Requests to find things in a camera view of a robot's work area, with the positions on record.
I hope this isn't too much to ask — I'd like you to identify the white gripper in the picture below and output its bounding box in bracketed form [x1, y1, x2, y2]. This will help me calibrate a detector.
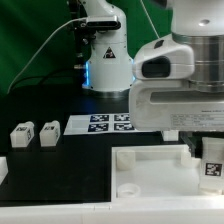
[129, 80, 224, 157]

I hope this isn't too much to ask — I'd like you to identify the white square table top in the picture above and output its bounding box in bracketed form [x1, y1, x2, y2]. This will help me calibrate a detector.
[111, 145, 224, 201]

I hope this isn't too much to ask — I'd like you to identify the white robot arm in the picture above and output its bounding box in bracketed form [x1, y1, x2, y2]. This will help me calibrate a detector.
[81, 0, 224, 157]

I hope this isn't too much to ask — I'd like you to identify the white front obstacle bar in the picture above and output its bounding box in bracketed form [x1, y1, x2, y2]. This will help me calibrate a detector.
[0, 198, 224, 224]

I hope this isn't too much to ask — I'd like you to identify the white obstacle bar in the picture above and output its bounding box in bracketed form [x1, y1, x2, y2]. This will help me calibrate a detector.
[0, 157, 8, 185]
[0, 198, 224, 224]

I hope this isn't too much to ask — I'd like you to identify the white sheet with markers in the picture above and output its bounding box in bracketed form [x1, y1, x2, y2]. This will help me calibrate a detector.
[64, 113, 136, 135]

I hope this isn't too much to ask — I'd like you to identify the white left obstacle bar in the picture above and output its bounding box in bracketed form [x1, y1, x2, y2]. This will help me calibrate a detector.
[0, 157, 8, 185]

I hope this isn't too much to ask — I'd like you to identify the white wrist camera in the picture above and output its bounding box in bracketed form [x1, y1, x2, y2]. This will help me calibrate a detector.
[132, 35, 195, 80]

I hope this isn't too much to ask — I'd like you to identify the grey rear camera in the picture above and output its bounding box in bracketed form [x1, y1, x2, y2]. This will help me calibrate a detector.
[86, 15, 121, 30]

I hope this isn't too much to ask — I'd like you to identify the black cable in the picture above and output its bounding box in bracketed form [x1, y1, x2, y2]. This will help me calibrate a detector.
[9, 69, 84, 93]

